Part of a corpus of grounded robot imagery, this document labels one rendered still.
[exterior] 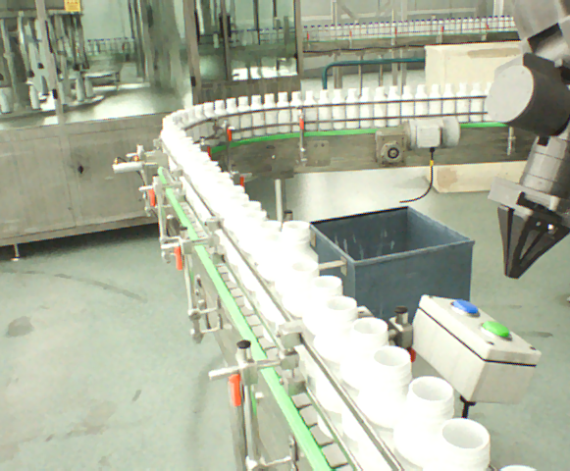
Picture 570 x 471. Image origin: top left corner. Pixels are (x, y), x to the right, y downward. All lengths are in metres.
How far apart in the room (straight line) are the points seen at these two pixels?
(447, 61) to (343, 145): 2.50
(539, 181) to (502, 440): 1.77
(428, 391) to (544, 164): 0.27
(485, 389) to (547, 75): 0.34
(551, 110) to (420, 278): 0.84
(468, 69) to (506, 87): 4.39
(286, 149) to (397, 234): 0.99
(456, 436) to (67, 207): 3.89
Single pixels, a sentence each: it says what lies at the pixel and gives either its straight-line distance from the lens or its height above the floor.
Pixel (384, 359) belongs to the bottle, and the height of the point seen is 1.15.
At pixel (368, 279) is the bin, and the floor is 0.90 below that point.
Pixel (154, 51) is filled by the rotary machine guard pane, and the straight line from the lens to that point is 4.14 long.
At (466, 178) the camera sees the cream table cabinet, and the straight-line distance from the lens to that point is 5.18.
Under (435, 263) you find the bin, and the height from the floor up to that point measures 0.91.
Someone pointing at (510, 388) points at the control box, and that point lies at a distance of 0.72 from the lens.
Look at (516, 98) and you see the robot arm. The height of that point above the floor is 1.38.
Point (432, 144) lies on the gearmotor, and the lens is 2.47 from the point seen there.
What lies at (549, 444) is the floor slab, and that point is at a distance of 2.38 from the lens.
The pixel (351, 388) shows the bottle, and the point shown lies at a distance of 0.62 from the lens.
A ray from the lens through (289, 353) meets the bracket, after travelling 0.72.
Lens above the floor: 1.46
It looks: 20 degrees down
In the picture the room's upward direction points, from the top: 3 degrees counter-clockwise
